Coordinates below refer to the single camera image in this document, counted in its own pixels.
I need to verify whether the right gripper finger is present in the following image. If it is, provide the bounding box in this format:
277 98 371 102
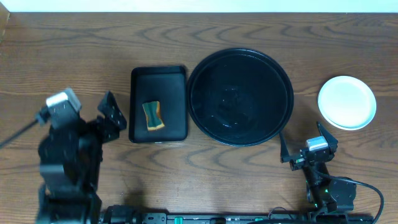
317 121 338 146
279 132 290 159

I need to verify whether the orange green sponge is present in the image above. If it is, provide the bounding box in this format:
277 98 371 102
142 101 165 131

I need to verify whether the mint plate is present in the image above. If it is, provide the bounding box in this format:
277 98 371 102
317 76 377 131

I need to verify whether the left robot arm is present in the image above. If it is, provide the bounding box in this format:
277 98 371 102
35 88 127 223

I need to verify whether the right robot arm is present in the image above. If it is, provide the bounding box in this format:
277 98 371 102
279 122 356 223

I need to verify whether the black rectangular tray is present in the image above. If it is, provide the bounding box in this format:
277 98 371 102
129 66 188 143

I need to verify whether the black round tray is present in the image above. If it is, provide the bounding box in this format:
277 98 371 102
187 48 294 146

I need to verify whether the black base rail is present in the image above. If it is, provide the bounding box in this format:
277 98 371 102
98 205 374 224

